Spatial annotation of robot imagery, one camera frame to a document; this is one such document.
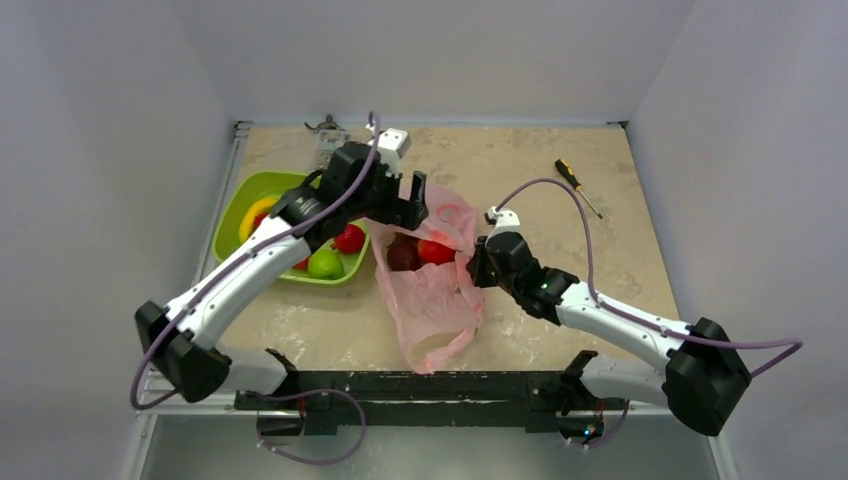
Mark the green plastic tray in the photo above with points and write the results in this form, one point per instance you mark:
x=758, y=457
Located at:
x=272, y=184

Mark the red orange fake mango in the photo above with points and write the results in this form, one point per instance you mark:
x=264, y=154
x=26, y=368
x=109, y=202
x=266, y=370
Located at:
x=258, y=220

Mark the red fake pomegranate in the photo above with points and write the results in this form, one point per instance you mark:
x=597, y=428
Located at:
x=351, y=241

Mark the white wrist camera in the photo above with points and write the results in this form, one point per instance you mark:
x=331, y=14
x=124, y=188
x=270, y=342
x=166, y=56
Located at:
x=392, y=146
x=501, y=220

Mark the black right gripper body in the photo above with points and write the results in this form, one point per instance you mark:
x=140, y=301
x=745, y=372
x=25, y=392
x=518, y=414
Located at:
x=488, y=266

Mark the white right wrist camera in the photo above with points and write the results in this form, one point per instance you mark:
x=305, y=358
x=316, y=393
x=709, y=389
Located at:
x=501, y=220

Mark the yellow fake banana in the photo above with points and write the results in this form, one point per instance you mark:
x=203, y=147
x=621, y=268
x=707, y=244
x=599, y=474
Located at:
x=263, y=205

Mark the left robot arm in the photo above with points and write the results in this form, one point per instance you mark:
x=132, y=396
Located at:
x=180, y=339

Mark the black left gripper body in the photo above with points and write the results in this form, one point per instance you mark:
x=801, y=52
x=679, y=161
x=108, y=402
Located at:
x=368, y=204

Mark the dark maroon fake fruit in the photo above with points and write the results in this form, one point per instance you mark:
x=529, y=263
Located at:
x=402, y=255

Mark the aluminium frame rail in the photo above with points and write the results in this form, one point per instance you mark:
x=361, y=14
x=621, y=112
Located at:
x=146, y=419

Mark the black yellow screwdriver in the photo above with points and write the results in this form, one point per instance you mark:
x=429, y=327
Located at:
x=566, y=171

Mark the red round fake fruit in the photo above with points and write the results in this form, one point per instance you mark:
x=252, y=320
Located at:
x=302, y=265

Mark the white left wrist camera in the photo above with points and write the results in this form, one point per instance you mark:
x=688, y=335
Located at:
x=392, y=146

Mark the shiny red fake apple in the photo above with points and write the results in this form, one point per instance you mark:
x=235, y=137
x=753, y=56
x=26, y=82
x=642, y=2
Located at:
x=431, y=252

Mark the clear plastic screw box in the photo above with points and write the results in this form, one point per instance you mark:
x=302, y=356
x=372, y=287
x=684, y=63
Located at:
x=325, y=144

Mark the green fake apple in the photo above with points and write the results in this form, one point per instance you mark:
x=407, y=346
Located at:
x=325, y=265

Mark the pink plastic bag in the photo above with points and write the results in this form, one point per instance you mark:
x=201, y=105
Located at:
x=436, y=308

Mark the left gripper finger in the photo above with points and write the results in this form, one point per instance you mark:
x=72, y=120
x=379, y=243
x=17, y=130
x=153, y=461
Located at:
x=416, y=210
x=394, y=212

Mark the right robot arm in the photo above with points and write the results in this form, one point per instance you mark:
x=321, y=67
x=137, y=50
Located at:
x=694, y=370

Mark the dark metal clamp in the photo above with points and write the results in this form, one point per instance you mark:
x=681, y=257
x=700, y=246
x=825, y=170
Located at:
x=328, y=124

